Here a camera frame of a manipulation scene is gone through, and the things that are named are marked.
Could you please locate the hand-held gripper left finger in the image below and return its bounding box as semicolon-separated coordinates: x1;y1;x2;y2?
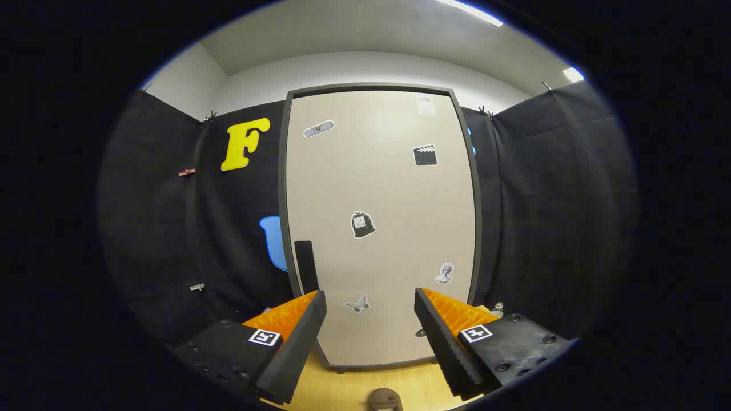
173;290;328;406

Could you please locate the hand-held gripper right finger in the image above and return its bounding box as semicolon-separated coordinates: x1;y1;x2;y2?
414;287;576;401

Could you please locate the black backdrop cloth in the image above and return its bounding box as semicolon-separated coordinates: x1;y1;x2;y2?
97;80;637;349

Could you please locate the grey shoe cabinet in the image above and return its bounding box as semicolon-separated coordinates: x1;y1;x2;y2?
278;83;483;374

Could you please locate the long ceiling light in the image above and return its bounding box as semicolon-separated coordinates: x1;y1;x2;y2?
437;0;503;27

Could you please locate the beige shoe cabinet door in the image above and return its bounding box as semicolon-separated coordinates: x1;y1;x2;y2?
286;90;477;369

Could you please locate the black door handle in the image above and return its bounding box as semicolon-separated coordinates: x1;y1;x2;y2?
294;240;319;295

